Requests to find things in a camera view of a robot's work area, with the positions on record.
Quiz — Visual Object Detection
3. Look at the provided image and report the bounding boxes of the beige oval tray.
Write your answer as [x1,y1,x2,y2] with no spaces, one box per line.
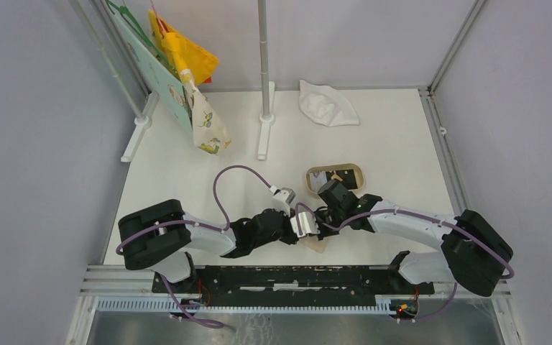
[305,163,365,198]

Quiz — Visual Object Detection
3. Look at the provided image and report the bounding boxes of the beige card holder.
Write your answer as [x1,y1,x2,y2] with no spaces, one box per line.
[300,236,329,254]

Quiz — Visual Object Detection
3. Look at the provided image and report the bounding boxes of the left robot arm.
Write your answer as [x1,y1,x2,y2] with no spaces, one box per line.
[116,199,298,293]

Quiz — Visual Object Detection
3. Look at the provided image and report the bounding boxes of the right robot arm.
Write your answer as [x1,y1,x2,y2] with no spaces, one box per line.
[295,180,515,297]

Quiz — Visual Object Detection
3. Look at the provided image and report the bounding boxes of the silver VIP card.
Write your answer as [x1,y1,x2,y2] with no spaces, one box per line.
[308,171,328,193]

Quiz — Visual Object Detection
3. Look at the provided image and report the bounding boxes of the white pole base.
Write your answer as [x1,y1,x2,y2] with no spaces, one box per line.
[257,80,275,160]

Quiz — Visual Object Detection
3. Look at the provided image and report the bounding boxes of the white printed hanging cloth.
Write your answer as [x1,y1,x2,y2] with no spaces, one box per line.
[180,68,231,155]

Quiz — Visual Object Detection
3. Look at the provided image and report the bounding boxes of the white crumpled cloth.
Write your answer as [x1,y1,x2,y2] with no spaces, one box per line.
[298,80,360,127]

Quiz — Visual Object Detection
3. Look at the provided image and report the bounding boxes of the white left rack foot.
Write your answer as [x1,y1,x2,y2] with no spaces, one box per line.
[120,91,160,163]

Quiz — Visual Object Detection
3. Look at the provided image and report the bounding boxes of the teal printed hanging cloth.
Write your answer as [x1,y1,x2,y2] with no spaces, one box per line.
[106,1,193,134]

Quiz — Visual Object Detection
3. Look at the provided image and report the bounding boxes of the yellow hanging cloth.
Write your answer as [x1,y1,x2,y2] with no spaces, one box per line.
[148,9,219,86]

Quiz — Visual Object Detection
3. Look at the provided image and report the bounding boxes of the grey vertical pole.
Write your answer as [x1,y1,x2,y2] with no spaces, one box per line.
[257,0,272,123]

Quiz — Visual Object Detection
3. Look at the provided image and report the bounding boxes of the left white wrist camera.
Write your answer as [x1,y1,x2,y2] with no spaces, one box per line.
[270,185,296,216]

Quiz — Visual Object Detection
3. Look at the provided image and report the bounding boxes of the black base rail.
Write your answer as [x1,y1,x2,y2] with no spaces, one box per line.
[152,265,435,307]

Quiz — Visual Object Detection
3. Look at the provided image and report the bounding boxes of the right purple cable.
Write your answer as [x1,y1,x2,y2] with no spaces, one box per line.
[295,203,516,323]

